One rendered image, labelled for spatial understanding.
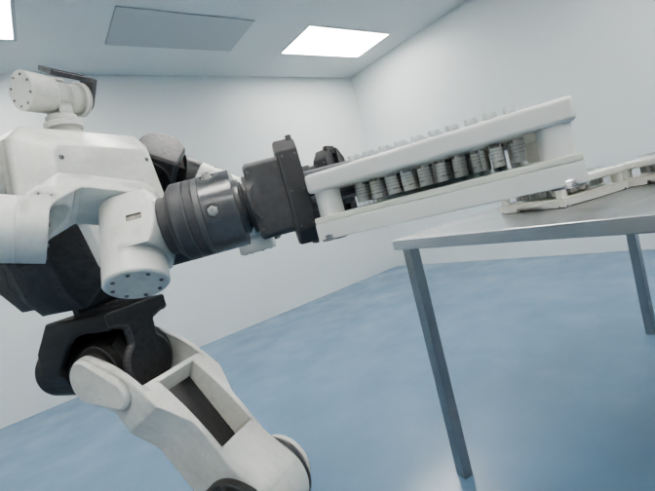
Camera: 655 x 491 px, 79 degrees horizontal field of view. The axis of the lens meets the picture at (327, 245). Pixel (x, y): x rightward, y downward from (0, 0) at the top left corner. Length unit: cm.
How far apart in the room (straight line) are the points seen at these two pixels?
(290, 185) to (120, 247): 18
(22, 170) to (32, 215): 31
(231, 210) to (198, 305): 412
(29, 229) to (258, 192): 21
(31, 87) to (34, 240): 45
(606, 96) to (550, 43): 75
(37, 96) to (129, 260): 48
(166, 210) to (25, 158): 36
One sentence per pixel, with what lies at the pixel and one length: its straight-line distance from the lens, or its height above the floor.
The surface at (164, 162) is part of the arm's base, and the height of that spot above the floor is 122.
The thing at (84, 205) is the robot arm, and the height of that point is 109.
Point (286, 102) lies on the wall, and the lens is 551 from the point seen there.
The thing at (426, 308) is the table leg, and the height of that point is 63.
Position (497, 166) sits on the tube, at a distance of 41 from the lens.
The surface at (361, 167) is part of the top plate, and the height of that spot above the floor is 106.
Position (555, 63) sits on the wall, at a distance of 471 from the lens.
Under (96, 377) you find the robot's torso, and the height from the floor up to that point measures 85.
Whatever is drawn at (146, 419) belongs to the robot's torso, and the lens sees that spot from 78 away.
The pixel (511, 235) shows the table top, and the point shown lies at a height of 86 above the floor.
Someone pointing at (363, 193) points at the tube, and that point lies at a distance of 44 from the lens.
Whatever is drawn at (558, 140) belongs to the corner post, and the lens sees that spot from 38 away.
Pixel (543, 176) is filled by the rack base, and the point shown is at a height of 101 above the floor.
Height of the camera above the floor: 102
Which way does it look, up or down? 4 degrees down
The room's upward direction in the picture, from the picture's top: 14 degrees counter-clockwise
